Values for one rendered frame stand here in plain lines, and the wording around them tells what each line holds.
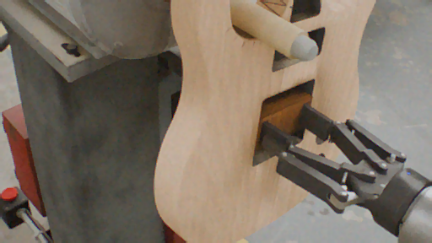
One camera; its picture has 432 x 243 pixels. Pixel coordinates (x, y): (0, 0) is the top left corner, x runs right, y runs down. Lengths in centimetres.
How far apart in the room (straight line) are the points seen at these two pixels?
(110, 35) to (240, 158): 22
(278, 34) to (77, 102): 45
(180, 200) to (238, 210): 13
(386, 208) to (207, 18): 28
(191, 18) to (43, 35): 36
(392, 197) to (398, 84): 223
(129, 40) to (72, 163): 35
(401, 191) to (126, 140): 58
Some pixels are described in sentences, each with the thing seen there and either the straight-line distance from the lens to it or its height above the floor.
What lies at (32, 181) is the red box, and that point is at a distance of 132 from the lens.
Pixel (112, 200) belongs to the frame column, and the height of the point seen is 73.
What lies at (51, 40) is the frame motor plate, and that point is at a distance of 88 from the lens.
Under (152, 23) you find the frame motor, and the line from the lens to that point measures 76.
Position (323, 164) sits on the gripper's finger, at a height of 111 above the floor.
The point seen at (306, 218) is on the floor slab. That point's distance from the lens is 212.
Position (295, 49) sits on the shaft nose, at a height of 125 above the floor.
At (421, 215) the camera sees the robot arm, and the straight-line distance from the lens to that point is 64.
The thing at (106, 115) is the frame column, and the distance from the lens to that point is 102.
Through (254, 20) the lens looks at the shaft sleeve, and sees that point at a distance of 63.
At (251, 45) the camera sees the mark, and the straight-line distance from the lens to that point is 64.
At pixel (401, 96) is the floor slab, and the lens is 279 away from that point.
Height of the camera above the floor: 157
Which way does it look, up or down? 37 degrees down
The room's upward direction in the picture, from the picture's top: 7 degrees clockwise
